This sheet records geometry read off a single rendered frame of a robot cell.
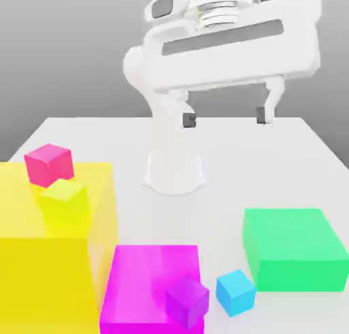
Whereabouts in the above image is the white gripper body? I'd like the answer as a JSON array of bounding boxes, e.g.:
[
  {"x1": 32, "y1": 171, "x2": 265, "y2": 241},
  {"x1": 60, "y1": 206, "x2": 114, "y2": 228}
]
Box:
[{"x1": 143, "y1": 0, "x2": 322, "y2": 94}]

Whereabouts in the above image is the small pink cube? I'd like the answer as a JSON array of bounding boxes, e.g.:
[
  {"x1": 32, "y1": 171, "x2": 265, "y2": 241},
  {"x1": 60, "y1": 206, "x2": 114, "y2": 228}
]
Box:
[{"x1": 23, "y1": 143, "x2": 75, "y2": 189}]

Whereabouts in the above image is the small yellow cube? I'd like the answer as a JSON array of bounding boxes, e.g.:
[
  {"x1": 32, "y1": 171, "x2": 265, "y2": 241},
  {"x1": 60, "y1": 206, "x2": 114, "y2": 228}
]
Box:
[{"x1": 40, "y1": 178, "x2": 91, "y2": 232}]

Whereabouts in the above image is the small cyan cube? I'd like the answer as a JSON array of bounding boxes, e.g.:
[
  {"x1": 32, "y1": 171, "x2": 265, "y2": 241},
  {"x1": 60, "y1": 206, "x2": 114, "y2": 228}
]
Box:
[{"x1": 215, "y1": 269, "x2": 257, "y2": 318}]

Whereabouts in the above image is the small purple cube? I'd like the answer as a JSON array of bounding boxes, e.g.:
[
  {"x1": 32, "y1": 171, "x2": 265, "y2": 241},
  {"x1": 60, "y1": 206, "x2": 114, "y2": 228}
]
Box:
[{"x1": 165, "y1": 276, "x2": 211, "y2": 330}]

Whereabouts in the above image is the large green box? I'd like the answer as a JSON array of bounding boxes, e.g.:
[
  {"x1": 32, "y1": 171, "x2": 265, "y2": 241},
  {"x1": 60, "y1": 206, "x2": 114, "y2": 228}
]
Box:
[{"x1": 241, "y1": 208, "x2": 349, "y2": 293}]

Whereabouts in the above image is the large magenta box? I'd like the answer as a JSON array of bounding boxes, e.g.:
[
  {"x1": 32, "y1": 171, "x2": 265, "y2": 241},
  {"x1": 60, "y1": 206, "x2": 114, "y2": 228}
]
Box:
[{"x1": 99, "y1": 244, "x2": 206, "y2": 334}]

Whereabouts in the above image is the large yellow box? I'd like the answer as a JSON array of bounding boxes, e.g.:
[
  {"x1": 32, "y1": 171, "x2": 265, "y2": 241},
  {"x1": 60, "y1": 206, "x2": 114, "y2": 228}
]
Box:
[{"x1": 0, "y1": 162, "x2": 120, "y2": 334}]

